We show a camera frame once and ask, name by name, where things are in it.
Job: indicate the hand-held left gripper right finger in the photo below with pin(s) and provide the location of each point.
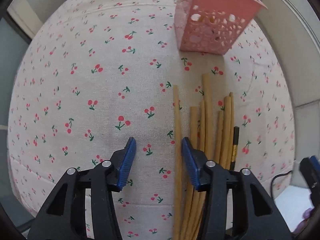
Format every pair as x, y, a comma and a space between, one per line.
190, 157

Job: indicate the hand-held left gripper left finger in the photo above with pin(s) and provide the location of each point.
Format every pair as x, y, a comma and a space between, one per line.
128, 155

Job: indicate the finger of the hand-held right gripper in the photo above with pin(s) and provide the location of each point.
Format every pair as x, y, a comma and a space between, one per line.
308, 170

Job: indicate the black chopstick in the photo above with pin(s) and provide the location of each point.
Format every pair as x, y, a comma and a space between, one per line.
235, 145

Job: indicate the pink perforated utensil holder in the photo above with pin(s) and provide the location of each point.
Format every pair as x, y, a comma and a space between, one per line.
212, 22

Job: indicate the person's right hand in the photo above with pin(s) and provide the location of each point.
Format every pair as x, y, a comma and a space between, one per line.
305, 217

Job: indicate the cherry print tablecloth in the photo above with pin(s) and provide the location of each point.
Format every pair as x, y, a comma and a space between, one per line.
100, 92

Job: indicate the white window frame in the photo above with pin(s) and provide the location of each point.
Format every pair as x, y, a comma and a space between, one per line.
287, 30

